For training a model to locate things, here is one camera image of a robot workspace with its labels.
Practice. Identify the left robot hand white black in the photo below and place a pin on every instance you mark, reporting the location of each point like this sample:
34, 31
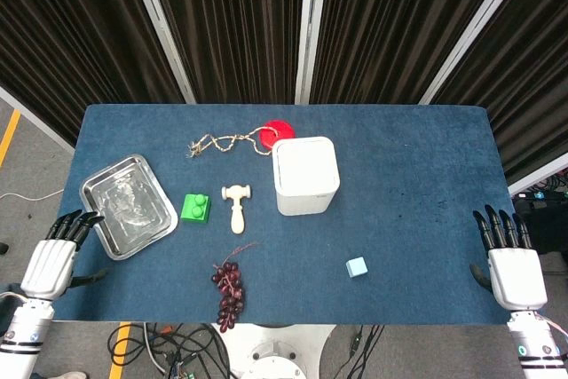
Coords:
46, 266

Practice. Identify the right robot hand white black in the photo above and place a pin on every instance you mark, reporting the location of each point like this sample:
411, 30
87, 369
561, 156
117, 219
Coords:
517, 277

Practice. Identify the light blue cube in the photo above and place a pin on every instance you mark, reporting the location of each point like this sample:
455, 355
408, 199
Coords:
356, 267

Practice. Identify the white lidded bin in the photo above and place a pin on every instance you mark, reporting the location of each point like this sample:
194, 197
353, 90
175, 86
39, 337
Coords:
306, 175

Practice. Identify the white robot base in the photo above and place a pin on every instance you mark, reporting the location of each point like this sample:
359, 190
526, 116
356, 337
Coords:
270, 352

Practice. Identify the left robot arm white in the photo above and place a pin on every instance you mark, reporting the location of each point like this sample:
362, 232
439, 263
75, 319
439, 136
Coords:
24, 334

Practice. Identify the rectangular steel tray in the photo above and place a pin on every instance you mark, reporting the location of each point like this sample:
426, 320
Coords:
126, 206

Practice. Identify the blue felt table cloth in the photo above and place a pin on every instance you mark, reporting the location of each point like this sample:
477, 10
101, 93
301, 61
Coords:
399, 201

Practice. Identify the green toy building block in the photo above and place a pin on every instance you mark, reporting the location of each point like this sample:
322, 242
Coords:
195, 209

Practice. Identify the dark purple grape bunch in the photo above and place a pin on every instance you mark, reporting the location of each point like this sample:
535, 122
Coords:
228, 290

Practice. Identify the small wooden toy hammer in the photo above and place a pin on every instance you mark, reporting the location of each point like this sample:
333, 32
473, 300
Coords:
237, 215

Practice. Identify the dark pleated divider panel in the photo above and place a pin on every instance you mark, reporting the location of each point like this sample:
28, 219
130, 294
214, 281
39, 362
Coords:
235, 19
80, 41
532, 64
390, 19

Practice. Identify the red round disc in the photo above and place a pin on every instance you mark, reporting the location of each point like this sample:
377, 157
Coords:
277, 130

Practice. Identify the white divider frame post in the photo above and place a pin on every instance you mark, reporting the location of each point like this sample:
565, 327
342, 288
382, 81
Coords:
308, 28
475, 28
164, 37

